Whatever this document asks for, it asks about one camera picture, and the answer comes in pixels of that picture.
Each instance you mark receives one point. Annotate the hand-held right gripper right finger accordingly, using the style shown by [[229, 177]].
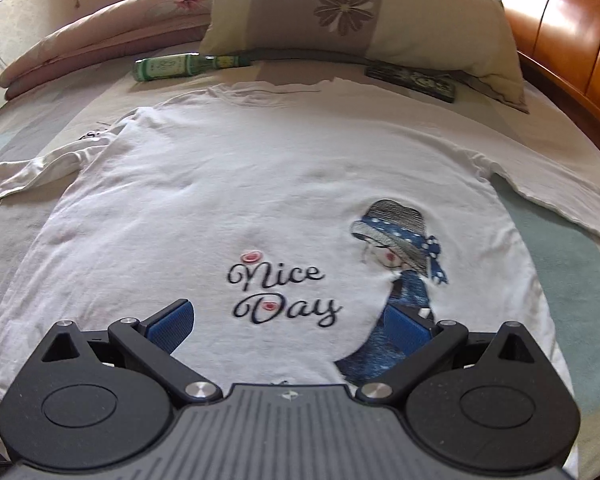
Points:
[[407, 332]]

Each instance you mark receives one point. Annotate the phone in printed case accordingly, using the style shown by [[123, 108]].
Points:
[[410, 80]]

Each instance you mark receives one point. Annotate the floral patchwork pillow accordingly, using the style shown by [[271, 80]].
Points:
[[430, 25]]

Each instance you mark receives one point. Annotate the white printed long-sleeve shirt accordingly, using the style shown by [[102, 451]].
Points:
[[230, 185]]

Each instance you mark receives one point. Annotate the green glass bottle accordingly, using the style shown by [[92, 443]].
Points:
[[162, 67]]

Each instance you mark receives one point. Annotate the wooden headboard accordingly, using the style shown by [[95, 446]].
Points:
[[570, 20]]

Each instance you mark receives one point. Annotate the folded pink floral quilt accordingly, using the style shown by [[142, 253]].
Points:
[[105, 25]]

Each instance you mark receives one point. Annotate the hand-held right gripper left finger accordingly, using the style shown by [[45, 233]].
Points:
[[172, 325]]

